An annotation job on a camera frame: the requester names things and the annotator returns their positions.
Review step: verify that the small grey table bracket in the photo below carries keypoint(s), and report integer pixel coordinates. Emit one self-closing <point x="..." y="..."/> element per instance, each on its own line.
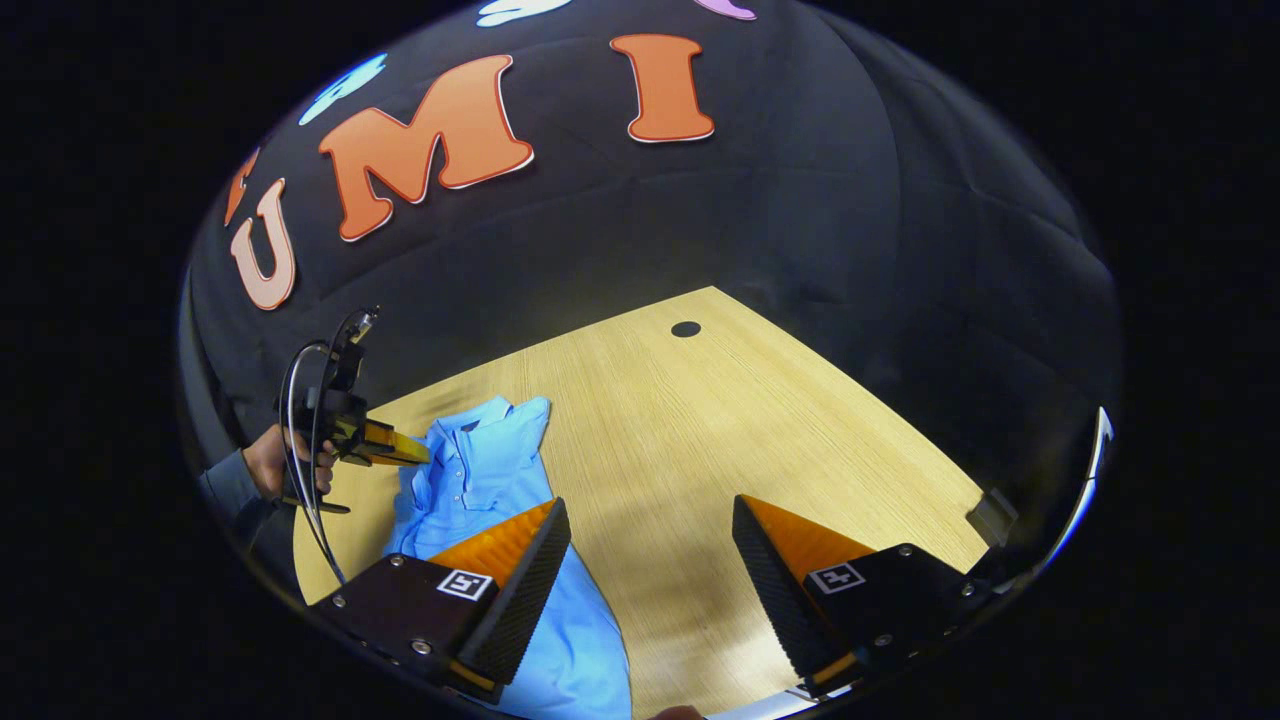
<point x="992" y="517"/>

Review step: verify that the light blue T-shirt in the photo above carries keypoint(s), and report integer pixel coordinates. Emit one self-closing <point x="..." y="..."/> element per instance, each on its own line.
<point x="490" y="470"/>

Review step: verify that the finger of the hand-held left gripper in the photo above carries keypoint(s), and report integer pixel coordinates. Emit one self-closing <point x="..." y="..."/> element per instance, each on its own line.
<point x="390" y="448"/>

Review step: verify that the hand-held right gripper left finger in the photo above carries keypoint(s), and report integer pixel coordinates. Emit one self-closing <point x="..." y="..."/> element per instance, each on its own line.
<point x="525" y="600"/>

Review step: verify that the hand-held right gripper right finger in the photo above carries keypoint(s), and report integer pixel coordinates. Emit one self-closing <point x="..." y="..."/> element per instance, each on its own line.
<point x="775" y="600"/>

